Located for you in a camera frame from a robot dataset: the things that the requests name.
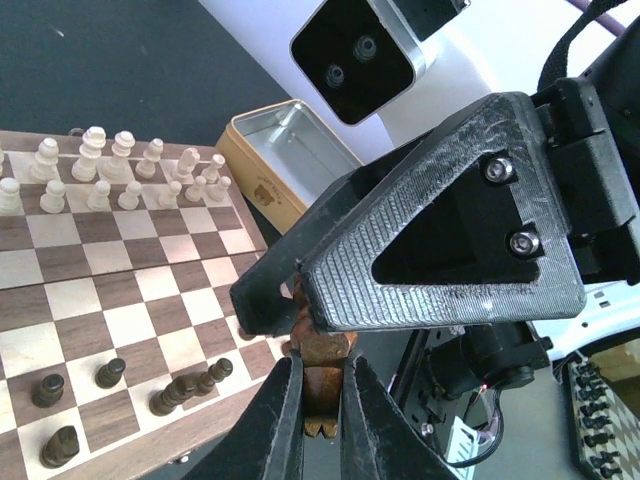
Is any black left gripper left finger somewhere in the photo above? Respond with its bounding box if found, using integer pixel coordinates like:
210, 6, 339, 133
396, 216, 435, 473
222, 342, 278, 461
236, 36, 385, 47
185, 351, 304, 480

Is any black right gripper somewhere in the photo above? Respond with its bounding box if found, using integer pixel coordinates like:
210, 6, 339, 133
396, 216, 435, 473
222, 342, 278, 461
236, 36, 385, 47
300, 29, 639, 331

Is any wooden chess board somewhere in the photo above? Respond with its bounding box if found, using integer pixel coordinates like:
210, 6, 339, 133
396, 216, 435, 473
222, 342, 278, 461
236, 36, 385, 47
1, 161, 282, 479

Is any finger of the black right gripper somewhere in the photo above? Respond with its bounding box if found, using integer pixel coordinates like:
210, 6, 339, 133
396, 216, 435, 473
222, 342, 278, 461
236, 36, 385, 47
230, 132, 435, 335

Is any dark chess piece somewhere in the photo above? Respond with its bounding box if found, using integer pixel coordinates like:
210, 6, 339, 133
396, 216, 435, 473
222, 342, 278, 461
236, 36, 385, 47
149, 375, 197, 416

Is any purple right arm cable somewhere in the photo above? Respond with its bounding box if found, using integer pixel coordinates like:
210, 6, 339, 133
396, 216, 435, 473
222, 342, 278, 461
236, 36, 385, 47
569, 0, 640, 39

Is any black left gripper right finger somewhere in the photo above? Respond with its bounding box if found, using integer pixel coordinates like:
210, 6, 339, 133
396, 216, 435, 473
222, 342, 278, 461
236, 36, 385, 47
340, 352, 454, 480

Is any white chess pieces row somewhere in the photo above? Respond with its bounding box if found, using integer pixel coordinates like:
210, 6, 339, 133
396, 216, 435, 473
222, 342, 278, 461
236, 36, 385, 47
1, 127, 233, 215

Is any dark corner rook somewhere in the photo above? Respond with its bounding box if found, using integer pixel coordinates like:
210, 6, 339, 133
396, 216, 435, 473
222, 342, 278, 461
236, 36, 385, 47
31, 373, 65, 408

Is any yellow metal tray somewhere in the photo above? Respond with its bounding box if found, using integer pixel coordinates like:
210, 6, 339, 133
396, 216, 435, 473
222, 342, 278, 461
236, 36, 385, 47
216, 99, 363, 234

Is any dark chess pawn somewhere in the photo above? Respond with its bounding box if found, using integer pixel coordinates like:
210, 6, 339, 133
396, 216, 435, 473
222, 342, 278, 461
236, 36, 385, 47
95, 358, 126, 389
195, 358, 233, 396

